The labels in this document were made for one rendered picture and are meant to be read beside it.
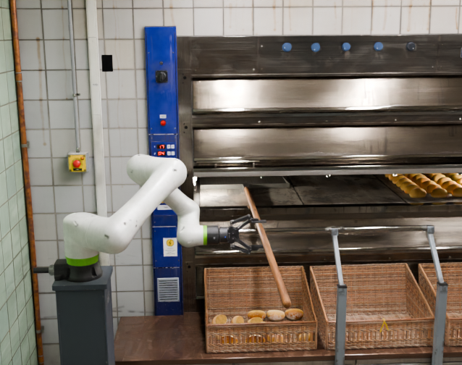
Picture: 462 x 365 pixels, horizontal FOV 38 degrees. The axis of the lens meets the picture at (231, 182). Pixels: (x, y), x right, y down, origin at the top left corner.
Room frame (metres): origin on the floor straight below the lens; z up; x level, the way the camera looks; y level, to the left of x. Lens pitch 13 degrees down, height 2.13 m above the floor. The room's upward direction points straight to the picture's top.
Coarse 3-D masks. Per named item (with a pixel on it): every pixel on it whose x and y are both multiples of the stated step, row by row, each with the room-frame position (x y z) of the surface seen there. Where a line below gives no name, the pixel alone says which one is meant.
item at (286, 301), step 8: (248, 192) 3.75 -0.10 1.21; (248, 200) 3.59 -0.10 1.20; (256, 216) 3.25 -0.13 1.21; (256, 224) 3.13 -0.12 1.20; (264, 232) 2.98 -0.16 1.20; (264, 240) 2.85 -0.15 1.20; (264, 248) 2.77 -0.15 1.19; (272, 256) 2.64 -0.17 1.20; (272, 264) 2.55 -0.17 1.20; (272, 272) 2.49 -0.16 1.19; (280, 280) 2.37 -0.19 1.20; (280, 288) 2.30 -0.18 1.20; (280, 296) 2.25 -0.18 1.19; (288, 296) 2.23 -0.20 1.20; (288, 304) 2.18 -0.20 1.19
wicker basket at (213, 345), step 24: (216, 288) 3.43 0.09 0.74; (240, 288) 3.44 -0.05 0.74; (264, 288) 3.45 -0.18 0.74; (288, 288) 3.45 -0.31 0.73; (216, 312) 3.40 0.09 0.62; (240, 312) 3.41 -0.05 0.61; (312, 312) 3.11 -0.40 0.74; (240, 336) 3.16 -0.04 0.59; (264, 336) 3.16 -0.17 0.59; (288, 336) 3.02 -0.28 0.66; (312, 336) 3.02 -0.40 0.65
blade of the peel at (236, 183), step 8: (256, 176) 4.30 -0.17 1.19; (264, 176) 4.30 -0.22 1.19; (272, 176) 4.30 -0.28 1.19; (280, 176) 4.29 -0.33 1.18; (200, 184) 4.05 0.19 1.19; (208, 184) 4.08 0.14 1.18; (216, 184) 4.08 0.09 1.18; (224, 184) 4.08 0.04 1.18; (232, 184) 4.08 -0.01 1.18; (240, 184) 3.97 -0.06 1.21; (248, 184) 3.97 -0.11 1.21; (256, 184) 3.98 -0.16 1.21; (264, 184) 3.98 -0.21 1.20; (272, 184) 3.98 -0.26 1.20; (280, 184) 3.99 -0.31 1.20; (288, 184) 3.99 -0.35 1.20
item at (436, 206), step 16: (208, 208) 3.52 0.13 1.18; (224, 208) 3.51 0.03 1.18; (240, 208) 3.51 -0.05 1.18; (256, 208) 3.51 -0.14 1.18; (272, 208) 3.51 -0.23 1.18; (288, 208) 3.51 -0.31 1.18; (304, 208) 3.52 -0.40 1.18; (320, 208) 3.52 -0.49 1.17; (336, 208) 3.52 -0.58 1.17; (352, 208) 3.53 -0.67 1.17; (368, 208) 3.53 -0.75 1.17; (384, 208) 3.53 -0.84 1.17; (400, 208) 3.54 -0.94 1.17; (416, 208) 3.54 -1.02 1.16; (432, 208) 3.55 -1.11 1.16; (448, 208) 3.55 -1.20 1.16
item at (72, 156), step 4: (72, 152) 3.44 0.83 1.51; (80, 152) 3.44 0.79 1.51; (84, 152) 3.44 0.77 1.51; (68, 156) 3.39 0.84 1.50; (72, 156) 3.40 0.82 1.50; (76, 156) 3.40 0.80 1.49; (80, 156) 3.40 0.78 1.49; (84, 156) 3.40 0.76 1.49; (88, 156) 3.46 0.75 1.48; (68, 160) 3.40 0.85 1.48; (72, 160) 3.40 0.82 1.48; (80, 160) 3.40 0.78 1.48; (84, 160) 3.40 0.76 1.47; (88, 160) 3.46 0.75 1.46; (68, 164) 3.40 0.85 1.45; (72, 164) 3.40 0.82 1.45; (80, 164) 3.40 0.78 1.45; (84, 164) 3.40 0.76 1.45; (88, 164) 3.45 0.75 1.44; (68, 168) 3.40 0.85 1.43; (72, 168) 3.40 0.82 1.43; (76, 168) 3.40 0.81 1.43; (80, 168) 3.40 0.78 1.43; (84, 168) 3.40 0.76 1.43; (88, 168) 3.44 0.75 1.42
